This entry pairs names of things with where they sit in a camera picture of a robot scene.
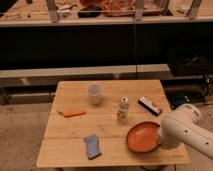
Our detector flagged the orange toy carrot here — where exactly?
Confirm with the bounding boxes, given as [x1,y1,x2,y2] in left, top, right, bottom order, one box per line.
[57,109,86,118]

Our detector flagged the wooden folding table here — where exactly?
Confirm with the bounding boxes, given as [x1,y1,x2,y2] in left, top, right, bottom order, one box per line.
[36,80,190,168]

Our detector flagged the small clear plastic bottle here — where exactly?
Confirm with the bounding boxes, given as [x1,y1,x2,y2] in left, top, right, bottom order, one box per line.
[117,97,129,123]

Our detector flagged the black cable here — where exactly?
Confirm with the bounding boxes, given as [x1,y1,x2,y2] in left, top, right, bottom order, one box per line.
[132,16,139,80]

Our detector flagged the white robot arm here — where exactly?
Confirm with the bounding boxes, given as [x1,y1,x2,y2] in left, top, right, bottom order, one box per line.
[157,103,213,160]

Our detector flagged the grey metal bench beam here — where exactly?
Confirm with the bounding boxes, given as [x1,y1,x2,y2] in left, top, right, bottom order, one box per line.
[0,64,170,87]

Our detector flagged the clear plastic cup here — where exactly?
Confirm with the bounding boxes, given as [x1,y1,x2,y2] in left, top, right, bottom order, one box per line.
[86,83,102,105]

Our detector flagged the orange ceramic bowl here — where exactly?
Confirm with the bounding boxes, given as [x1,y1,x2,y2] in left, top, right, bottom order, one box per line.
[126,122,160,153]

